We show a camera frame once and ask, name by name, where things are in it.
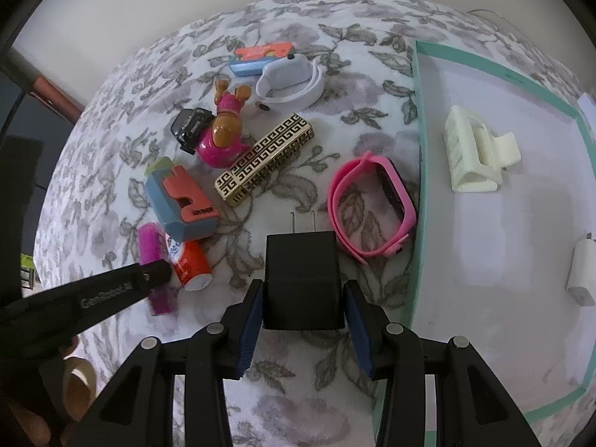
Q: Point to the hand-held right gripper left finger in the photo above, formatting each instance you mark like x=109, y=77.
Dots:
x=247, y=335

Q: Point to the magenta hair roller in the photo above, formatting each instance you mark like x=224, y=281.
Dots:
x=151, y=242

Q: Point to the black power adapter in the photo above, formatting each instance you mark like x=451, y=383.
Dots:
x=302, y=279

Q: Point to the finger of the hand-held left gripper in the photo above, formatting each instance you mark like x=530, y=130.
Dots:
x=156, y=274

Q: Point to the cream hair claw clip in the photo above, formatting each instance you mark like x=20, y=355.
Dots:
x=465, y=149

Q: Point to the beige slipper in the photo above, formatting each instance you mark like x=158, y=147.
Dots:
x=81, y=386

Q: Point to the pink dog toy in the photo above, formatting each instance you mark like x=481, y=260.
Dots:
x=223, y=139

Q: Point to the pink smartwatch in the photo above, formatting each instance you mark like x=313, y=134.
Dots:
x=396, y=195

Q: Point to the red white tube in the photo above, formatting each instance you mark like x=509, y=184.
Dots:
x=191, y=265

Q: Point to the brown wooden furniture edge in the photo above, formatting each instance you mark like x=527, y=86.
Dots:
x=56, y=100

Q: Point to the white power adapter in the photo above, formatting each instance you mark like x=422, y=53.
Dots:
x=582, y=274

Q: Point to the floral blanket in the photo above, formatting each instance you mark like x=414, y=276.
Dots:
x=116, y=125

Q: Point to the gold patterned box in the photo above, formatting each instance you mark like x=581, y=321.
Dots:
x=265, y=158

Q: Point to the blue orange utility knife box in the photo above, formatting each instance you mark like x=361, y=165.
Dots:
x=254, y=63

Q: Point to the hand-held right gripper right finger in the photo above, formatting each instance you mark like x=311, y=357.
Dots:
x=361, y=335

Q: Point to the black toy car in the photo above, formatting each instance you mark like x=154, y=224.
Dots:
x=188, y=125

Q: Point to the white smartwatch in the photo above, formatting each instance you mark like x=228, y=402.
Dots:
x=284, y=74

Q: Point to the blue orange toy block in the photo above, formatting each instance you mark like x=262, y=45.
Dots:
x=172, y=205

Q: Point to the teal rimmed white tray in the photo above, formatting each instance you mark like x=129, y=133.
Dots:
x=489, y=242

